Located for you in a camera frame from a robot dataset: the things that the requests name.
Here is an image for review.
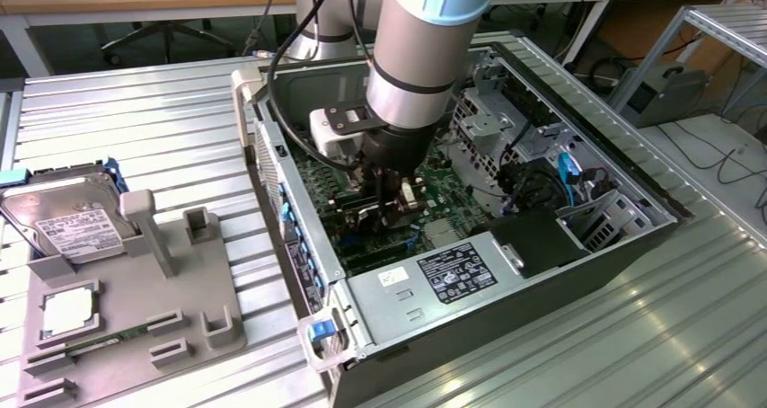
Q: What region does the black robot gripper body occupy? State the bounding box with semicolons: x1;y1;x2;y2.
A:
359;127;434;180

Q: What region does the green motherboard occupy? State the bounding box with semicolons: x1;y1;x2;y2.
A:
291;142;500;277

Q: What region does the metal drive cage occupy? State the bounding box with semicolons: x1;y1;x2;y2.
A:
447;50;580;211

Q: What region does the silver chipset heatsink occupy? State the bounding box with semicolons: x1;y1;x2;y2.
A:
422;221;467;250

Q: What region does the long black expansion slot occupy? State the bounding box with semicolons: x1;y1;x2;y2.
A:
342;240;414;262
347;248;420;272

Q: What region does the black plastic shroud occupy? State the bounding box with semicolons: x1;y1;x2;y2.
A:
488;209;592;279

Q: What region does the grey power supply unit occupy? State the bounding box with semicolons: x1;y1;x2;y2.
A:
346;235;530;351

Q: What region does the metal disk bay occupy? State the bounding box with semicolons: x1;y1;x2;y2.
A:
555;187;679;253

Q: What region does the open black PC case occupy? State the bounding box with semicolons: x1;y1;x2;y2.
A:
230;40;691;408

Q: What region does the black office chair base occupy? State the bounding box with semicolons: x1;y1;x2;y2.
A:
99;19;239;66

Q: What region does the brown wooden panel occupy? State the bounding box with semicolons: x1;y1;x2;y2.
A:
596;0;742;75

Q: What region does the grey box device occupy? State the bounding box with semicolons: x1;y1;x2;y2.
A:
622;64;712;129

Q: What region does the grey plastic parts rack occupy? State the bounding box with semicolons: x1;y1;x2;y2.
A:
18;191;251;408

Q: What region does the silver hard disk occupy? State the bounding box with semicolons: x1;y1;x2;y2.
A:
0;173;134;266

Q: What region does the blue disk carrier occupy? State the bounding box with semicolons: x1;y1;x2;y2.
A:
0;157;131;196

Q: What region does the green RAM stick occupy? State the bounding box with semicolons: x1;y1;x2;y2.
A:
66;326;151;359

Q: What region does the silver CPU chip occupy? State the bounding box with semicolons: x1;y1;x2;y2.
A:
40;289;100;337

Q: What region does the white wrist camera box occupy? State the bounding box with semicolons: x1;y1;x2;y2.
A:
308;105;386;158

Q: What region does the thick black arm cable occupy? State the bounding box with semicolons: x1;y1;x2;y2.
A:
266;0;360;172

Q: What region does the black power wire bundle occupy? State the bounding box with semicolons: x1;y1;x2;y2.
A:
500;163;564;214

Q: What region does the blue SATA wire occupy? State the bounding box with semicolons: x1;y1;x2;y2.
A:
556;152;586;209

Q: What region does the hanging cable with plug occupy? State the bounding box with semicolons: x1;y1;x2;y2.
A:
242;0;282;61

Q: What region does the aluminium frame table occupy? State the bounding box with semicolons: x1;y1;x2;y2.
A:
604;4;767;127

